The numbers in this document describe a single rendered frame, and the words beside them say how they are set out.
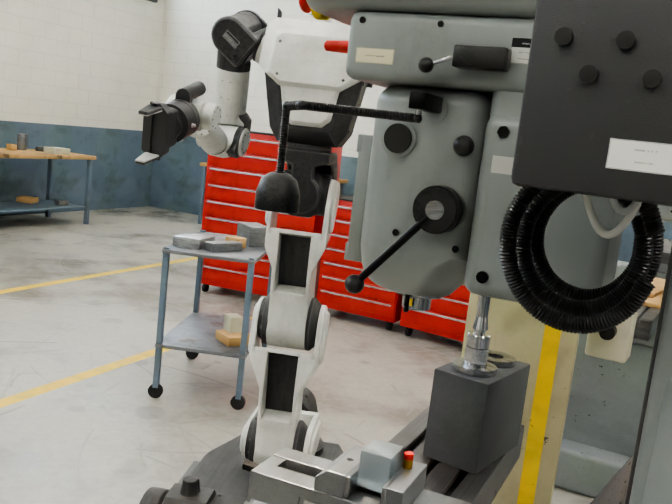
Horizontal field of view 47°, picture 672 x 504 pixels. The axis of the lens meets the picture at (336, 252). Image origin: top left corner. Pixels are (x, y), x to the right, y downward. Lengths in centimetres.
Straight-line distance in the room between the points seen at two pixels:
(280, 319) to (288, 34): 72
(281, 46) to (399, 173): 85
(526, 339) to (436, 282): 186
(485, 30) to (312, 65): 88
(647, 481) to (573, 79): 53
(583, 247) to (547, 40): 34
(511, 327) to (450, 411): 147
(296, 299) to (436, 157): 95
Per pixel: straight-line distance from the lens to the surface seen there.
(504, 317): 304
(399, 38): 117
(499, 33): 113
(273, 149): 659
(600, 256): 110
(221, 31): 206
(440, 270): 118
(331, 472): 127
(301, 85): 195
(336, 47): 144
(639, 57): 84
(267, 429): 215
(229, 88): 210
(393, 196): 118
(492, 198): 111
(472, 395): 157
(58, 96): 1129
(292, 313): 204
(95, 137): 1185
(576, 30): 85
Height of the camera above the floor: 155
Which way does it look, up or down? 9 degrees down
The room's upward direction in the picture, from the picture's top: 7 degrees clockwise
